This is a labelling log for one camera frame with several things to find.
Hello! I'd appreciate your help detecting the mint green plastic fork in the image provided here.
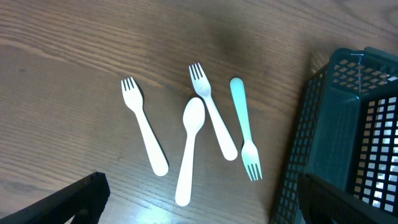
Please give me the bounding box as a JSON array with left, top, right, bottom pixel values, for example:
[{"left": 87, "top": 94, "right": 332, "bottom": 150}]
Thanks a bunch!
[{"left": 230, "top": 77, "right": 262, "bottom": 181}]

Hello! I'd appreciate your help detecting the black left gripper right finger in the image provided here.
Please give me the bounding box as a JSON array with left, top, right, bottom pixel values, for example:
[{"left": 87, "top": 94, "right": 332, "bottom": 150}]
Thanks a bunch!
[{"left": 297, "top": 174, "right": 397, "bottom": 224}]

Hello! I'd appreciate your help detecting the dark green plastic basket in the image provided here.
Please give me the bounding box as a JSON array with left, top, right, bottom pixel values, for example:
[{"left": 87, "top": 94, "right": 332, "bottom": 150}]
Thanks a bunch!
[{"left": 270, "top": 47, "right": 397, "bottom": 223}]

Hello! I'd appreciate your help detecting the white fork long handle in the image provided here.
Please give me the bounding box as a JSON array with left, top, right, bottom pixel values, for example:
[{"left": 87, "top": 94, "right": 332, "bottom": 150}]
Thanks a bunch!
[{"left": 189, "top": 63, "right": 238, "bottom": 161}]

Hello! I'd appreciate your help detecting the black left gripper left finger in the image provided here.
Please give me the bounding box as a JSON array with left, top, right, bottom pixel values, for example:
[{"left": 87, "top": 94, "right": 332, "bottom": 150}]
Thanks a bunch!
[{"left": 1, "top": 172, "right": 110, "bottom": 224}]

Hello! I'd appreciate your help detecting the white thick-handled spoon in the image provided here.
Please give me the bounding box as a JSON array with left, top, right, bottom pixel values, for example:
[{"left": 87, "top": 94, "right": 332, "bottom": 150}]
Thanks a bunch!
[{"left": 175, "top": 97, "right": 205, "bottom": 207}]

